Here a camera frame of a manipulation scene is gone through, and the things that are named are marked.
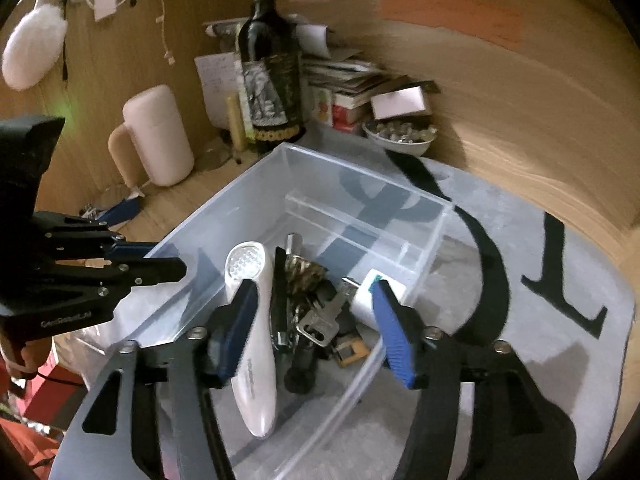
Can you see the handwritten paper note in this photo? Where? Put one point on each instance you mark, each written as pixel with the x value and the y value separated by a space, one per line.
pixel 215 85

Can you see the person's left hand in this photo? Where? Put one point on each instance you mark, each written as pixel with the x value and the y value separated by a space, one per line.
pixel 20 357

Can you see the white hanging tag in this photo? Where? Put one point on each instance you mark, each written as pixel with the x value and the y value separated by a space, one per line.
pixel 107 4

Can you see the small red box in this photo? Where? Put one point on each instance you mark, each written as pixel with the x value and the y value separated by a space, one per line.
pixel 345 116

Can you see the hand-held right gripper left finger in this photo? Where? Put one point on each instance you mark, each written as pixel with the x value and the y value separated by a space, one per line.
pixel 240 330

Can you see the stack of books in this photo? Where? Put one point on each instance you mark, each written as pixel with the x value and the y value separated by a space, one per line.
pixel 345 75

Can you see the blue and white box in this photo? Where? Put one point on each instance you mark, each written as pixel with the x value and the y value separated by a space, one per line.
pixel 122 210

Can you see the small beige tube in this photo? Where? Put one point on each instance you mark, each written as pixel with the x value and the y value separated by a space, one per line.
pixel 235 125

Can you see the small yellow black item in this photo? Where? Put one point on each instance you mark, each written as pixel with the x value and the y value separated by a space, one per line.
pixel 352 350

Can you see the silver key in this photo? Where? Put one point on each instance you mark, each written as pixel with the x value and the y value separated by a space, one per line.
pixel 315 327

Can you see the fruit print card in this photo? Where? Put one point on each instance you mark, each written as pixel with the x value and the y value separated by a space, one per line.
pixel 322 107

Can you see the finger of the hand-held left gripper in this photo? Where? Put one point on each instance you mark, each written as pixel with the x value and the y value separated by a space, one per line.
pixel 155 271
pixel 130 248

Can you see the grey mat black lettering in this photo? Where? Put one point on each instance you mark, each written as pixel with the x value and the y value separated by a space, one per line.
pixel 525 360

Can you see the pale pink card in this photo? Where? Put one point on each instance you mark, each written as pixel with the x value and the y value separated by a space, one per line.
pixel 400 102

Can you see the red cloth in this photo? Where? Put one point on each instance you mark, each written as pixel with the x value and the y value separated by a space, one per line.
pixel 30 440

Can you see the white handheld electric device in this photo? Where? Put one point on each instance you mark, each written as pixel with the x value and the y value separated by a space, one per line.
pixel 255 390

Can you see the white fluffy puff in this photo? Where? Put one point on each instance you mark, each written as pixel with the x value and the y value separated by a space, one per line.
pixel 32 45

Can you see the clear plastic storage bin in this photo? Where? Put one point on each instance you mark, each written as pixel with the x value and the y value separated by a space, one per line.
pixel 240 205

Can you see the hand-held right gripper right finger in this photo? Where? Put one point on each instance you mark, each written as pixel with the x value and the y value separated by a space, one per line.
pixel 395 330

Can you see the white bowl of stones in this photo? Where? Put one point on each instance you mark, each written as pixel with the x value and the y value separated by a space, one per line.
pixel 400 145

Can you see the black cylindrical tool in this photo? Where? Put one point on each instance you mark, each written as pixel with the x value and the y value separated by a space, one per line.
pixel 300 375

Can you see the camouflage folding knife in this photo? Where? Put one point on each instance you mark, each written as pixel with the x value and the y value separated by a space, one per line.
pixel 302 267

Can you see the dark wine bottle elephant label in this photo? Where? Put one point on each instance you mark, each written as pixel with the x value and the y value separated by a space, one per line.
pixel 270 85

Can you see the white travel plug adapter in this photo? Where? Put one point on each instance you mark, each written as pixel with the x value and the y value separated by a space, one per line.
pixel 365 305

